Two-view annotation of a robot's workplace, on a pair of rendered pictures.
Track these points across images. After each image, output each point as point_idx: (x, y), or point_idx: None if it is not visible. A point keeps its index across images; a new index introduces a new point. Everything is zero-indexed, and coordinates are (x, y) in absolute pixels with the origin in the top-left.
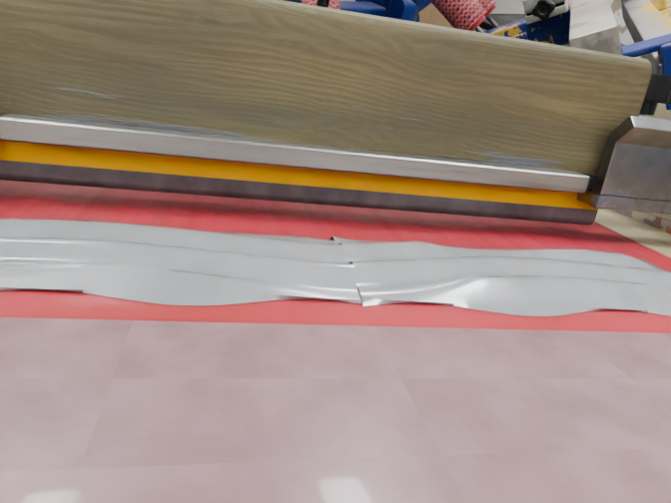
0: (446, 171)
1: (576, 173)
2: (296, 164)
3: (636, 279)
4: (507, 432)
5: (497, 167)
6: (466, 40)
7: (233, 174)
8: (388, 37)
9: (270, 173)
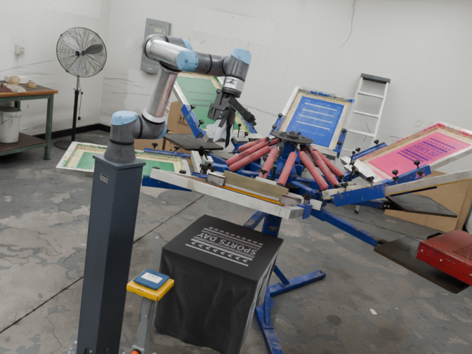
0: (263, 195)
1: (278, 199)
2: (248, 192)
3: None
4: None
5: (268, 196)
6: (267, 183)
7: (243, 192)
8: (259, 182)
9: (246, 193)
